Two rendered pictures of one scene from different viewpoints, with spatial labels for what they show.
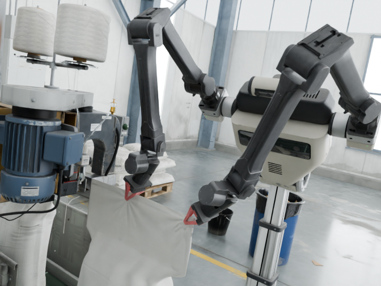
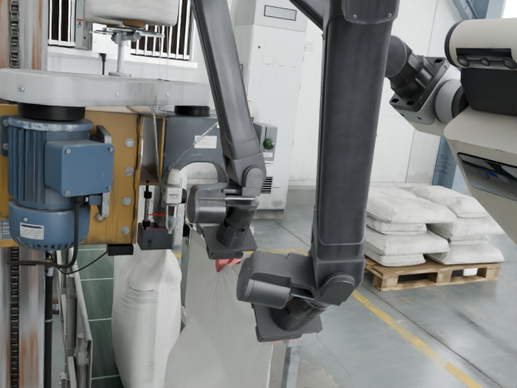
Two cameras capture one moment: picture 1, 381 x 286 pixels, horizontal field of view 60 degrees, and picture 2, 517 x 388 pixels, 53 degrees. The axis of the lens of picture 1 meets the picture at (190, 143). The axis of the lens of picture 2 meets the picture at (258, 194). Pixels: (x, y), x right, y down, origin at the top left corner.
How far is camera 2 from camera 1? 0.56 m
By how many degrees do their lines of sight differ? 34
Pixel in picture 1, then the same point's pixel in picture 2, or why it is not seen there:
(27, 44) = not seen: hidden behind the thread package
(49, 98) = (44, 85)
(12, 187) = (12, 222)
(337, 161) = not seen: outside the picture
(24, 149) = (20, 166)
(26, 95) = (12, 81)
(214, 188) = (251, 268)
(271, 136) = (338, 152)
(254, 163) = (325, 221)
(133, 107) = not seen: hidden behind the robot
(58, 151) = (55, 172)
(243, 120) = (468, 130)
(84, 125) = (181, 138)
